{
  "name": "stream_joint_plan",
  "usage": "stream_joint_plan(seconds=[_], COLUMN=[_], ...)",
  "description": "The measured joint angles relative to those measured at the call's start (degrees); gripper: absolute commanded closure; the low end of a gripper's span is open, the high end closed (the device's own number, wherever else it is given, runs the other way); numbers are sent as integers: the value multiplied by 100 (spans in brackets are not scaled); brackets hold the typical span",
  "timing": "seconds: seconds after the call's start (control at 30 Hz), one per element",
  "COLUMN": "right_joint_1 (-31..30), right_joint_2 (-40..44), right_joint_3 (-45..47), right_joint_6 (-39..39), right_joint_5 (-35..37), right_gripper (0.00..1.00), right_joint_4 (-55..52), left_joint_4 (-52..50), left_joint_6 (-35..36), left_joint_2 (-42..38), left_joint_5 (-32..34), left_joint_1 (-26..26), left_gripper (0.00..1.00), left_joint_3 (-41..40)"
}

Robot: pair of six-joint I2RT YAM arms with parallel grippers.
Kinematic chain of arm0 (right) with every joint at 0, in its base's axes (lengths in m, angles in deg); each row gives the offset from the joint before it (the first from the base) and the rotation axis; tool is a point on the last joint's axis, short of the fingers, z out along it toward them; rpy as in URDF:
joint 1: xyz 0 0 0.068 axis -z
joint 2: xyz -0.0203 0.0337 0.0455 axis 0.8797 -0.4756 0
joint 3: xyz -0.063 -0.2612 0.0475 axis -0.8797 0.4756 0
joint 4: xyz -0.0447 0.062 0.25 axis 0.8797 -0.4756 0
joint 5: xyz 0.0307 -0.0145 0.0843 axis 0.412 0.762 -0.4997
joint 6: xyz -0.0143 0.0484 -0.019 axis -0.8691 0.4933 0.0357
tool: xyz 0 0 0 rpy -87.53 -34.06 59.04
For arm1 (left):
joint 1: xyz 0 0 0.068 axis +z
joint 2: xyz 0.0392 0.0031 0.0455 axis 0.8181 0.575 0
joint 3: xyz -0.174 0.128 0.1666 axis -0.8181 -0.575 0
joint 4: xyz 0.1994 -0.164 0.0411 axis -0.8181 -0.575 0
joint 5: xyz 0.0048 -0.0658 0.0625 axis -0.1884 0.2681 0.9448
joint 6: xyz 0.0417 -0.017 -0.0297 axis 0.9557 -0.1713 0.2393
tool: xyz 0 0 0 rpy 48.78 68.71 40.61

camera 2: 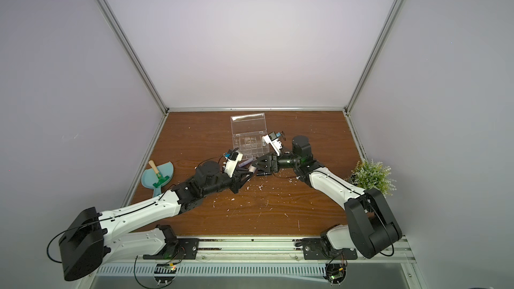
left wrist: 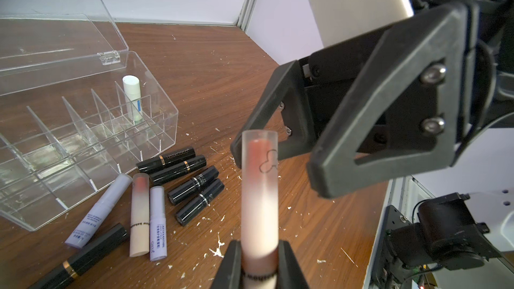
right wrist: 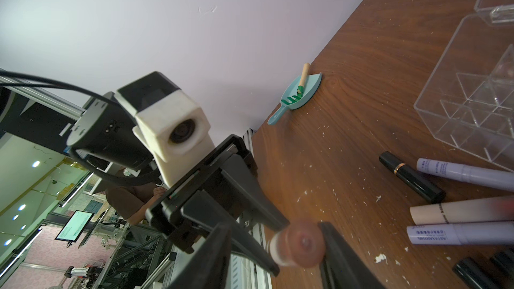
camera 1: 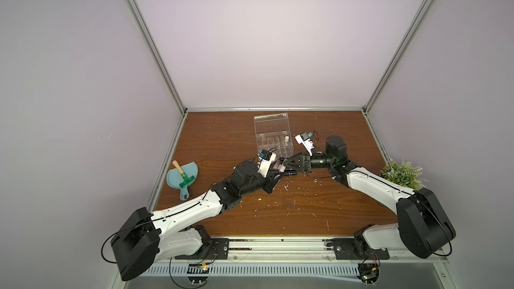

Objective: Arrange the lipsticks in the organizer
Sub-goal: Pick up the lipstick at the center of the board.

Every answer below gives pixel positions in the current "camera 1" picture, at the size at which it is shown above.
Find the green rake wooden handle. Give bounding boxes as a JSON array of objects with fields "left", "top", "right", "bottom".
[{"left": 172, "top": 160, "right": 196, "bottom": 188}]

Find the aluminium front rail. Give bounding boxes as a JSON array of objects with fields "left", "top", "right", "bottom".
[{"left": 143, "top": 231, "right": 420, "bottom": 268}]

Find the green potted plant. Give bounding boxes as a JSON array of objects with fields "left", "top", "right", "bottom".
[{"left": 380, "top": 159, "right": 425, "bottom": 190}]

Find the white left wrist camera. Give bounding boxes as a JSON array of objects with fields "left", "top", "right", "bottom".
[{"left": 258, "top": 149, "right": 277, "bottom": 178}]

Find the red capped lip balm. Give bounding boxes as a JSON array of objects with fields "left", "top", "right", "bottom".
[{"left": 273, "top": 162, "right": 286, "bottom": 172}]

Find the clear acrylic lipstick organizer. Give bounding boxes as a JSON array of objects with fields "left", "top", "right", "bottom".
[{"left": 254, "top": 112, "right": 294, "bottom": 157}]

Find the teal dustpan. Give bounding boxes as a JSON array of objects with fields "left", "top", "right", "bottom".
[{"left": 166, "top": 160, "right": 199, "bottom": 201}]

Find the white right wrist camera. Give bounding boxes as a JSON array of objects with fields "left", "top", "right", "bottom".
[{"left": 294, "top": 132, "right": 315, "bottom": 156}]

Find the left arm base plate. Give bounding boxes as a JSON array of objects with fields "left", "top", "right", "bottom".
[{"left": 175, "top": 238, "right": 230, "bottom": 260}]

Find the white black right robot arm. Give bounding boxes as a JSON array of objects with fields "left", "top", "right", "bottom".
[{"left": 283, "top": 136, "right": 456, "bottom": 258}]

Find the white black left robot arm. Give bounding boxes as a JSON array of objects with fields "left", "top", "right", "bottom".
[{"left": 107, "top": 161, "right": 285, "bottom": 282}]

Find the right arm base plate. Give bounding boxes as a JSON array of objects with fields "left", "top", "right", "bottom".
[{"left": 325, "top": 238, "right": 390, "bottom": 262}]

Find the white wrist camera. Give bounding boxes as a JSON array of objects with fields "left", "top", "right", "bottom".
[
  {"left": 294, "top": 132, "right": 315, "bottom": 156},
  {"left": 258, "top": 149, "right": 277, "bottom": 178}
]

